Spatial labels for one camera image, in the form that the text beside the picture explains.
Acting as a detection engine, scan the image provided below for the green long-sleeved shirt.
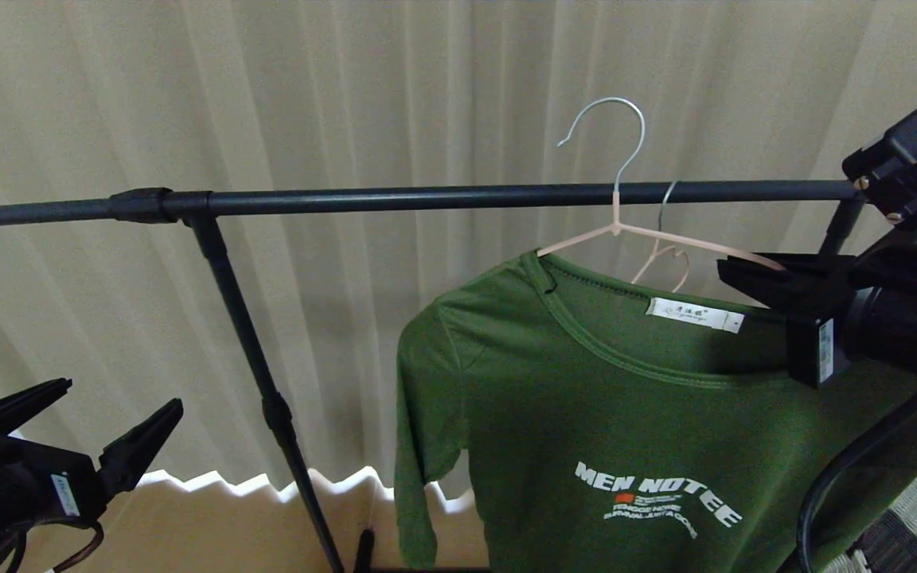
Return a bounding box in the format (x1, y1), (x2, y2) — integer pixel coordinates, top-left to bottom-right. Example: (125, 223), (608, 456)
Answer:
(393, 251), (917, 573)

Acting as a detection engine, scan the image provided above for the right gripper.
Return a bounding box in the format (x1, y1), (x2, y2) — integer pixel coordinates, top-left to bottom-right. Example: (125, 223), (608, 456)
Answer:
(785, 279), (917, 405)

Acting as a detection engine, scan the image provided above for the black cable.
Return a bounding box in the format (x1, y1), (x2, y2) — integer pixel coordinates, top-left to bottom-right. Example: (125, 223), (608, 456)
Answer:
(795, 350), (917, 573)

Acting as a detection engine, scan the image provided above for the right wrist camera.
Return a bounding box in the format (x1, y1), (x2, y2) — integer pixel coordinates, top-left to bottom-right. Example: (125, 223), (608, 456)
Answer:
(841, 100), (917, 287)

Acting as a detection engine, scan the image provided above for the black clothes rack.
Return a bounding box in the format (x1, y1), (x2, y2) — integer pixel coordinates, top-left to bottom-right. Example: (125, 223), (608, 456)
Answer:
(0, 180), (865, 573)

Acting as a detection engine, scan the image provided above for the beige curtain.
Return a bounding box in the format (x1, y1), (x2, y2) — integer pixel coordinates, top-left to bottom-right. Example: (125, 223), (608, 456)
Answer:
(0, 0), (917, 510)

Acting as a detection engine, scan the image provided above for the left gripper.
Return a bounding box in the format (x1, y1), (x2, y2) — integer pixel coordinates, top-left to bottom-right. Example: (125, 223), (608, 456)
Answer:
(0, 378), (185, 554)

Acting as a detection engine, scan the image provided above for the pink clothes hanger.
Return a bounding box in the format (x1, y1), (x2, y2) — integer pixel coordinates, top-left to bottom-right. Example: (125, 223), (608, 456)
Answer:
(537, 96), (786, 273)
(630, 180), (692, 294)

